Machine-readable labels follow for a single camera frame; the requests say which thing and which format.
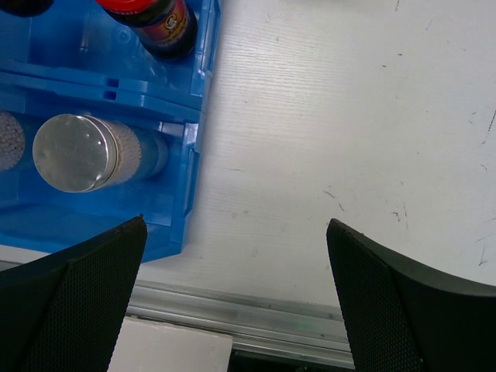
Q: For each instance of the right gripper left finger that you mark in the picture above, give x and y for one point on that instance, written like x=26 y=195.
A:
x=64 y=311

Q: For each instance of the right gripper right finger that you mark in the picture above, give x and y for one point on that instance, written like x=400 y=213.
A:
x=401 y=315

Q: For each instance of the silver-lid bead jar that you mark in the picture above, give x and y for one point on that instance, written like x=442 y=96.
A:
x=83 y=153
x=12 y=141

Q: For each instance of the red-lid chili jar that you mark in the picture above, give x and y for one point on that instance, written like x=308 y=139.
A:
x=25 y=8
x=166 y=28

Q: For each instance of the blue near storage bin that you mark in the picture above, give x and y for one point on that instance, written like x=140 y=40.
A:
x=36 y=216

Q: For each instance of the blue storage bin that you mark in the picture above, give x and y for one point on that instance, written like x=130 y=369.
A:
x=36 y=216
x=78 y=42

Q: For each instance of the blue middle storage bin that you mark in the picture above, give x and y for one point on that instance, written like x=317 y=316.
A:
x=78 y=42

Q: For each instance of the aluminium front rail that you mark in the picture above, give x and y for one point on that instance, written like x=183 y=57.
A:
x=292 y=330

